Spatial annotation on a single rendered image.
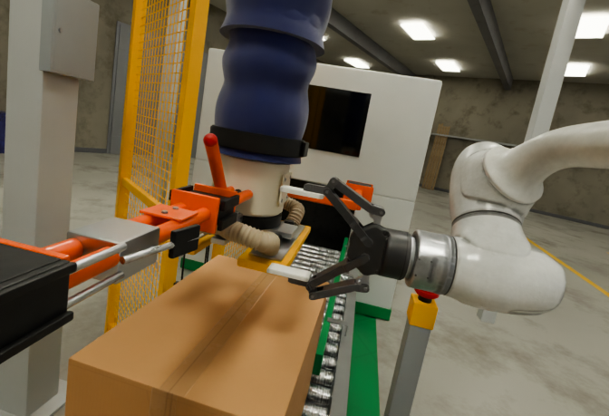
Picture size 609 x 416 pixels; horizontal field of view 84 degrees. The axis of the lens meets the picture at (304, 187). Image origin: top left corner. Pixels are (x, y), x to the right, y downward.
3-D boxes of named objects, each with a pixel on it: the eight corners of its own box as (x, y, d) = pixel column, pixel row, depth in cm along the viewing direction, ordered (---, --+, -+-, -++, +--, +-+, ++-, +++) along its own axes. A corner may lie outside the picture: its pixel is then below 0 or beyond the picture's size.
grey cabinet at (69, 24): (83, 80, 141) (89, 4, 136) (95, 82, 140) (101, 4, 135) (38, 70, 121) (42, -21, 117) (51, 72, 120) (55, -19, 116)
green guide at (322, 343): (343, 246, 281) (344, 236, 280) (355, 249, 279) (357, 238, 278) (311, 373, 125) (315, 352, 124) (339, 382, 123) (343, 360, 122)
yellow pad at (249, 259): (277, 226, 101) (280, 209, 100) (310, 232, 100) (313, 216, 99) (236, 266, 68) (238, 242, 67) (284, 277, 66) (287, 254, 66)
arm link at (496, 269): (434, 308, 53) (437, 235, 61) (541, 333, 51) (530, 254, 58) (459, 286, 44) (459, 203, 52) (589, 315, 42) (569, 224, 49)
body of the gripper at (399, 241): (417, 237, 48) (352, 223, 50) (405, 292, 50) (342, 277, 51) (410, 225, 56) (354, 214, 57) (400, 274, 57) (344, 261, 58)
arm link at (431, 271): (446, 305, 48) (403, 295, 49) (433, 281, 57) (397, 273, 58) (460, 245, 47) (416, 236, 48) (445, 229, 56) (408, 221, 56)
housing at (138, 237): (110, 250, 42) (112, 215, 41) (159, 262, 41) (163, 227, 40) (60, 271, 35) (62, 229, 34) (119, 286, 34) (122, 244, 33)
